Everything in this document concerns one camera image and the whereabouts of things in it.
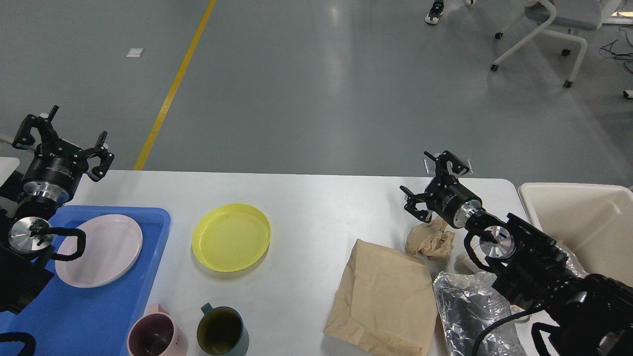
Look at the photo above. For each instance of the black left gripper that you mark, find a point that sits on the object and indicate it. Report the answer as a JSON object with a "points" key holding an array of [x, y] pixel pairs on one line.
{"points": [[59, 164]]}

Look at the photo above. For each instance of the crumpled brown paper ball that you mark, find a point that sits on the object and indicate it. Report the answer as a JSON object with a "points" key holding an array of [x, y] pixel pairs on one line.
{"points": [[431, 239]]}

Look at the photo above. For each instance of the dark teal mug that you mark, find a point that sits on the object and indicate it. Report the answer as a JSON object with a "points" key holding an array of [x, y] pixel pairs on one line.
{"points": [[222, 332]]}

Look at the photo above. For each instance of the pink mug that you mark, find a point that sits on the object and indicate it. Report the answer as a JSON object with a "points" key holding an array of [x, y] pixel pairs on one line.
{"points": [[156, 334]]}

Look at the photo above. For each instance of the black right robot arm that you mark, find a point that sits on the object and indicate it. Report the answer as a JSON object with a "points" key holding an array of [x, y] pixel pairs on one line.
{"points": [[593, 315]]}

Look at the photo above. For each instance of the person in black trousers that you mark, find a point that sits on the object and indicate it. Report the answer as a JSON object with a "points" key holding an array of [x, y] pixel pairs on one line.
{"points": [[435, 12]]}

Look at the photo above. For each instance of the yellow plastic plate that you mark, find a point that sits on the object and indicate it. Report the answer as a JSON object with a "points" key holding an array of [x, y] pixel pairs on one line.
{"points": [[231, 238]]}

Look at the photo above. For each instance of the silver foil bag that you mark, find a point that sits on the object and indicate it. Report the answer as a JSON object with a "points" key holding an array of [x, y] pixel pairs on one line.
{"points": [[467, 304]]}

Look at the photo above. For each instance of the pink plate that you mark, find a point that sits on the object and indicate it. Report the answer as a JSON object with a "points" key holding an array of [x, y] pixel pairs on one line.
{"points": [[113, 244]]}

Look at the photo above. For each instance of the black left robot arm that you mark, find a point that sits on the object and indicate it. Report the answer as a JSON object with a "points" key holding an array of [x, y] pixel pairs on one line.
{"points": [[28, 240]]}

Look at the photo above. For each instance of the blue plastic tray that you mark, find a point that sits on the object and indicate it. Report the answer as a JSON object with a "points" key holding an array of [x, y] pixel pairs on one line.
{"points": [[69, 321]]}

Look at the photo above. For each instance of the beige plastic bin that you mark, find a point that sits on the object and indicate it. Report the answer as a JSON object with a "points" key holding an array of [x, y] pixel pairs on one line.
{"points": [[594, 220]]}

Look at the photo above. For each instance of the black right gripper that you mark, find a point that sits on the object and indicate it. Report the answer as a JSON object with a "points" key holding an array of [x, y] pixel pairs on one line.
{"points": [[445, 196]]}

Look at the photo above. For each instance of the brown paper bag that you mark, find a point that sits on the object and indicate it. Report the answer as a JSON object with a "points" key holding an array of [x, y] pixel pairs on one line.
{"points": [[385, 303]]}

